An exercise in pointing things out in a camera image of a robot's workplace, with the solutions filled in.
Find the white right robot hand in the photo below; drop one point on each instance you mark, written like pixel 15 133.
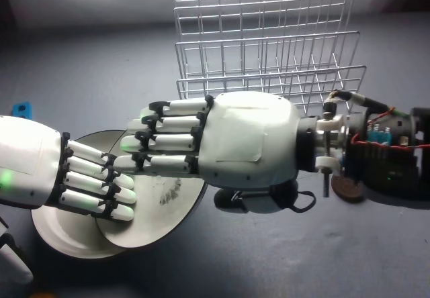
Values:
pixel 242 137

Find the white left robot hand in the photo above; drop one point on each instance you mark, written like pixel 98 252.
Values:
pixel 30 163

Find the white plate with black rim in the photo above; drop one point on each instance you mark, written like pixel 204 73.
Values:
pixel 67 234

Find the white plate with pale underside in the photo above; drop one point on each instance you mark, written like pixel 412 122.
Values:
pixel 151 217

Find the blue plastic block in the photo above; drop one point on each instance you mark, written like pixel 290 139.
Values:
pixel 23 110

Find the brown round coaster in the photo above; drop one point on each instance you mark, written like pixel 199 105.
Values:
pixel 347 190

